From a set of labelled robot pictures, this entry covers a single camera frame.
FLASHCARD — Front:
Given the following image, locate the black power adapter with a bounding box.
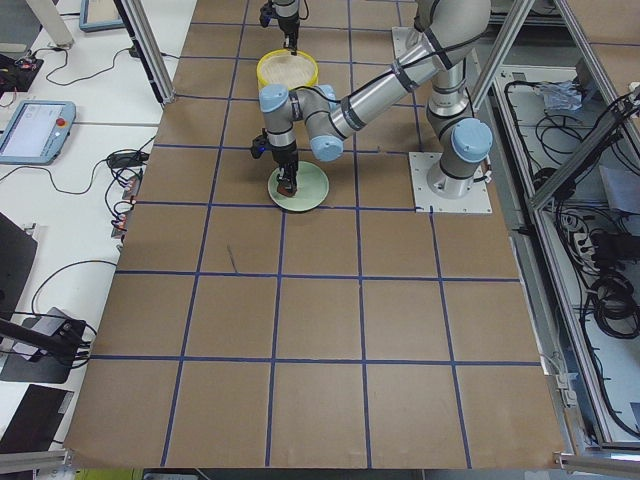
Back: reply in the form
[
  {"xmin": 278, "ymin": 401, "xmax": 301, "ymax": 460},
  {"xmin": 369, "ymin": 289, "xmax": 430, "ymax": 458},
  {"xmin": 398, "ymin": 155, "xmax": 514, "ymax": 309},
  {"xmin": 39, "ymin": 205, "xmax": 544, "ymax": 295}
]
[{"xmin": 107, "ymin": 151, "xmax": 149, "ymax": 169}]

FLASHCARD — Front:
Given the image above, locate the light green plate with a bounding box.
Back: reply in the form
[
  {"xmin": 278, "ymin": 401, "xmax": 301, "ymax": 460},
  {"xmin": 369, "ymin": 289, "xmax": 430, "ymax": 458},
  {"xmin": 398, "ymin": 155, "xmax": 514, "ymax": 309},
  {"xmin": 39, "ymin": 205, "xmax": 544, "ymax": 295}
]
[{"xmin": 268, "ymin": 161, "xmax": 329, "ymax": 212}]

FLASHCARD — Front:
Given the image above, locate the yellow steamer layer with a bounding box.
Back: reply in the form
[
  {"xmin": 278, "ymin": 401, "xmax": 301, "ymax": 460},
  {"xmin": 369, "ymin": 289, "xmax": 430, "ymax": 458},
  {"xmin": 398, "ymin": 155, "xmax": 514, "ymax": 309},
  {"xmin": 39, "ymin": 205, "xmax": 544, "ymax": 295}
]
[{"xmin": 256, "ymin": 49, "xmax": 319, "ymax": 90}]

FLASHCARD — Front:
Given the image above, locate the blue teach pendant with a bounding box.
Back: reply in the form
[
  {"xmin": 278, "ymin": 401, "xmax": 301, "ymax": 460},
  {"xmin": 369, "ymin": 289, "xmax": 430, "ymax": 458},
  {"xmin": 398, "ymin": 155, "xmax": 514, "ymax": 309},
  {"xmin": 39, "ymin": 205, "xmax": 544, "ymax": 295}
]
[
  {"xmin": 1, "ymin": 100, "xmax": 76, "ymax": 166},
  {"xmin": 79, "ymin": 0, "xmax": 124, "ymax": 33}
]

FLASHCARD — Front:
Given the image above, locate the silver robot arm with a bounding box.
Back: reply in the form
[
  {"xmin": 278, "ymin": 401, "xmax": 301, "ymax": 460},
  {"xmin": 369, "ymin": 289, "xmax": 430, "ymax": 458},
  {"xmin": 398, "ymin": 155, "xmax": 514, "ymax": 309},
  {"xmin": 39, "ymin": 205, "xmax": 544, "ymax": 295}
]
[
  {"xmin": 270, "ymin": 0, "xmax": 301, "ymax": 55},
  {"xmin": 250, "ymin": 1, "xmax": 493, "ymax": 198}
]

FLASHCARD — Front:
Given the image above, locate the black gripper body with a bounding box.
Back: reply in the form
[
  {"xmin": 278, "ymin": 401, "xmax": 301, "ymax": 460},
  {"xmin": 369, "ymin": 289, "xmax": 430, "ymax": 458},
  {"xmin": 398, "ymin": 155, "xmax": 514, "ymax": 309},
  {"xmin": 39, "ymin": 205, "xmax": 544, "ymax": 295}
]
[
  {"xmin": 279, "ymin": 17, "xmax": 299, "ymax": 45},
  {"xmin": 271, "ymin": 144, "xmax": 298, "ymax": 172}
]

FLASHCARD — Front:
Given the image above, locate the aluminium frame post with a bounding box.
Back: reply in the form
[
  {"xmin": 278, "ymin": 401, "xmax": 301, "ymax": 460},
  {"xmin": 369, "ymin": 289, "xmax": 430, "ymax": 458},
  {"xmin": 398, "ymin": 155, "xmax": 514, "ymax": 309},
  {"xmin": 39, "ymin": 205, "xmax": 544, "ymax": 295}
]
[{"xmin": 114, "ymin": 0, "xmax": 175, "ymax": 106}]

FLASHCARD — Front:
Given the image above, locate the brown bun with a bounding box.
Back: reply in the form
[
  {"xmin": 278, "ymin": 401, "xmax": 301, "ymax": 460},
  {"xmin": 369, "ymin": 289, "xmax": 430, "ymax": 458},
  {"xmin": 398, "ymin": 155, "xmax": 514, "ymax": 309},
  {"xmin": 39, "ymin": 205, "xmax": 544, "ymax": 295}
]
[{"xmin": 277, "ymin": 184, "xmax": 297, "ymax": 198}]

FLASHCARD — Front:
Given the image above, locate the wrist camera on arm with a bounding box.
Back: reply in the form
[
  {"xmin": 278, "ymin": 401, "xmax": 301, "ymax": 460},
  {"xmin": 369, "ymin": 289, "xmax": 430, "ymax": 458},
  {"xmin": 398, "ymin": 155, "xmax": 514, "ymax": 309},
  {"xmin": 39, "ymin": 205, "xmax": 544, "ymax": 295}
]
[
  {"xmin": 259, "ymin": 1, "xmax": 274, "ymax": 28},
  {"xmin": 250, "ymin": 129, "xmax": 270, "ymax": 159}
]

